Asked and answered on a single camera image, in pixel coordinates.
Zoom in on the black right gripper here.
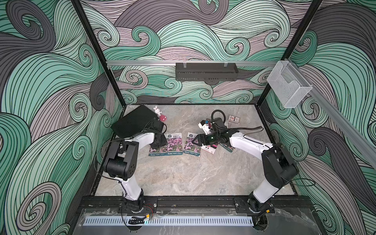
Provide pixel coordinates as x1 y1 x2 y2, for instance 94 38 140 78
191 133 220 146

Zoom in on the mixed daisy flower seed packet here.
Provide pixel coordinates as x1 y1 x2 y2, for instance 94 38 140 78
220 144 235 153

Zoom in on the pink cosmos seed packet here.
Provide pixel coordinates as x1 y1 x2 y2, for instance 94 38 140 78
148 146 166 156
165 133 183 156
183 132 201 156

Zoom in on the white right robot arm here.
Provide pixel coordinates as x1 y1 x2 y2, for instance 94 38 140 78
193 118 299 213

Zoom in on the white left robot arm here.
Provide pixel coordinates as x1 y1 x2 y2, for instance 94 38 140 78
102 119 167 212

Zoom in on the white rabbit figurine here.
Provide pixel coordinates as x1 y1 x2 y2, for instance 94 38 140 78
153 106 162 116

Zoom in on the black metal case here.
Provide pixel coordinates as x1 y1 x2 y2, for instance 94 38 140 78
111 105 158 138

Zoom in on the black wall tray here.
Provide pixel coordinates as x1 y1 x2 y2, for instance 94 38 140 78
175 63 239 83

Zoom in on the aluminium rail back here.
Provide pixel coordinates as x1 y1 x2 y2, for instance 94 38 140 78
106 60 278 67

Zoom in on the aluminium rail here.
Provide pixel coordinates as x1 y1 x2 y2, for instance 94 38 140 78
106 60 278 67
285 59 376 168

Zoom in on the clear acrylic wall holder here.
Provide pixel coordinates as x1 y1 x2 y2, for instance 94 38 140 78
267 60 312 108

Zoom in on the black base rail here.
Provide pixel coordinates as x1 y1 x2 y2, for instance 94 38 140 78
77 195 312 215

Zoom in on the white slotted cable duct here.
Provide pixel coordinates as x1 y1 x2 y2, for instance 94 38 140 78
83 215 254 227

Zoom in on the black corner frame post right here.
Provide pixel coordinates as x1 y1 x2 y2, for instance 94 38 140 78
256 1 322 111

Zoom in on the black corner frame post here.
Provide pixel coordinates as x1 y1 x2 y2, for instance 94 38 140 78
71 0 127 111
256 1 322 111

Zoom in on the black corner frame post left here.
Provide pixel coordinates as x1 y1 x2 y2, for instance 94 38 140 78
71 0 127 111

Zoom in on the aluminium rail right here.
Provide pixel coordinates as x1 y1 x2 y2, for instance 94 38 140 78
285 59 376 168

